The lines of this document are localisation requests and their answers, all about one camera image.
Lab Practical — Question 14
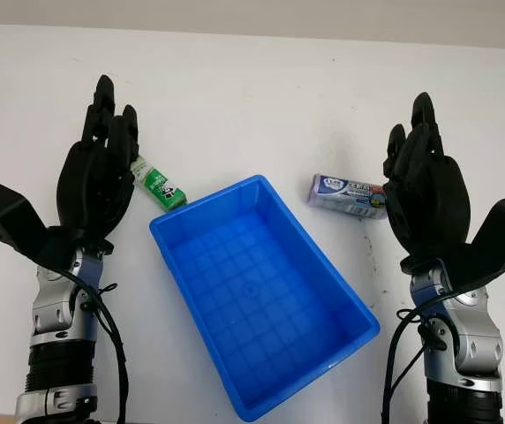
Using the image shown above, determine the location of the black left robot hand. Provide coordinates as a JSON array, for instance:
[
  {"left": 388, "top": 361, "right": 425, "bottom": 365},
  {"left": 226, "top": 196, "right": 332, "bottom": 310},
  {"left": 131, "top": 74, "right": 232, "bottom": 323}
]
[{"left": 53, "top": 74, "right": 144, "bottom": 248}]

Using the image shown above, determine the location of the purple silver snack packet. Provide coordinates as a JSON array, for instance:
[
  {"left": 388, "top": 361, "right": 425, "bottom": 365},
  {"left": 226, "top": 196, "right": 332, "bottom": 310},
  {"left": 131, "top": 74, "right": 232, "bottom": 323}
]
[{"left": 307, "top": 172, "right": 388, "bottom": 221}]

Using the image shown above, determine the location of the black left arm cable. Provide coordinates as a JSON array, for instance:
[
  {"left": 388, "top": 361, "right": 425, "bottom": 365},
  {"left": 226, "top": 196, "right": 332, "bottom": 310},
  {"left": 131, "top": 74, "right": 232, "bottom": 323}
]
[{"left": 60, "top": 264, "right": 131, "bottom": 424}]

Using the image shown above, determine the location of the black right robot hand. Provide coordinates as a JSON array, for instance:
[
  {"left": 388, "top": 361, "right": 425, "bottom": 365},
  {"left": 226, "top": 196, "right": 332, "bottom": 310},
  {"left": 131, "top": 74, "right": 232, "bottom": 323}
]
[{"left": 382, "top": 91, "right": 474, "bottom": 265}]

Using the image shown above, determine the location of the blue plastic tray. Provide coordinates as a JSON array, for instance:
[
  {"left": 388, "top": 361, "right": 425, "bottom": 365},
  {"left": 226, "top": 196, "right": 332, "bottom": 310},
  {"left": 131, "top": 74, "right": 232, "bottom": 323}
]
[{"left": 148, "top": 174, "right": 381, "bottom": 413}]

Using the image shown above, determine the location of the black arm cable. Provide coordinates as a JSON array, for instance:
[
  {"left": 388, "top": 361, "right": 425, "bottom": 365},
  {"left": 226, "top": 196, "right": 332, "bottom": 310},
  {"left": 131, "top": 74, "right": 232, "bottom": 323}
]
[
  {"left": 60, "top": 264, "right": 131, "bottom": 424},
  {"left": 382, "top": 282, "right": 461, "bottom": 424}
]

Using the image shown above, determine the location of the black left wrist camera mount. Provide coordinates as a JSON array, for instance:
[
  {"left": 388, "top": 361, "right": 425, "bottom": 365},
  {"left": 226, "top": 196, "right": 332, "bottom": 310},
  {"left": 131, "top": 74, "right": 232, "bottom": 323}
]
[{"left": 0, "top": 184, "right": 115, "bottom": 270}]

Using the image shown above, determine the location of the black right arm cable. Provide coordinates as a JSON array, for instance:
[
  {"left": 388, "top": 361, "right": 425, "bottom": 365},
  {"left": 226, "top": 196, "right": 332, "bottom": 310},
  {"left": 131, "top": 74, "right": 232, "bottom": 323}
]
[{"left": 382, "top": 282, "right": 461, "bottom": 424}]

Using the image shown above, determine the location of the green white small carton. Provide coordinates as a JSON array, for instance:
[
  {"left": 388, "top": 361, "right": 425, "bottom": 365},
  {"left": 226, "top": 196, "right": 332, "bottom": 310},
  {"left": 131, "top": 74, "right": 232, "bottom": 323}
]
[{"left": 129, "top": 155, "right": 188, "bottom": 213}]

